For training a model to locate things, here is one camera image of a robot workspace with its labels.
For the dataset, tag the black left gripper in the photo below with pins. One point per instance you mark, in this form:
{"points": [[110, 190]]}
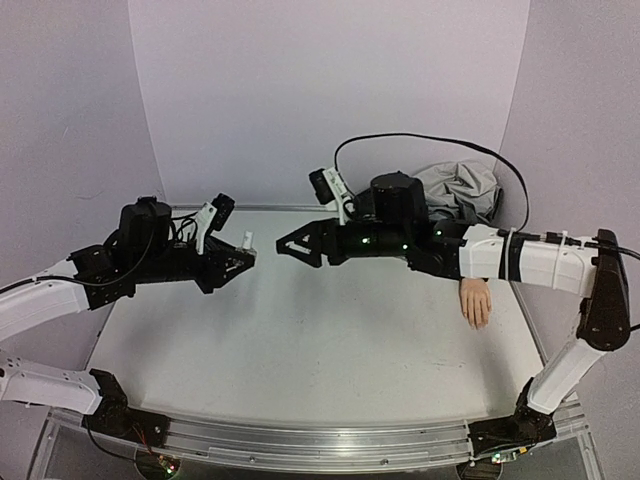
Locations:
{"points": [[219, 261]]}

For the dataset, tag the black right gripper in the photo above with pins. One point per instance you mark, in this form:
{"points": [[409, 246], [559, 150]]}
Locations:
{"points": [[329, 242]]}

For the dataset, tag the small nail polish bottle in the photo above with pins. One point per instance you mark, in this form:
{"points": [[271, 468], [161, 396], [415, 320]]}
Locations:
{"points": [[247, 251]]}

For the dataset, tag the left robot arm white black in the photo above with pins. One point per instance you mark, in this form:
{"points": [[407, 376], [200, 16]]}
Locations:
{"points": [[149, 246]]}

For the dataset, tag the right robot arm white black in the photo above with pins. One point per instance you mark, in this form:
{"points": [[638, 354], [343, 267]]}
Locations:
{"points": [[398, 225]]}

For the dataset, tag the grey crumpled cloth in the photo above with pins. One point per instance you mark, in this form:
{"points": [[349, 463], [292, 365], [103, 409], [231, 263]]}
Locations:
{"points": [[466, 190]]}

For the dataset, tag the mannequin hand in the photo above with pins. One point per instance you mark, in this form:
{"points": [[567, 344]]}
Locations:
{"points": [[475, 302]]}

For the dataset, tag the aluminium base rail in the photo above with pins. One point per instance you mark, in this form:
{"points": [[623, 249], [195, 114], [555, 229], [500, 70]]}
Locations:
{"points": [[326, 449]]}

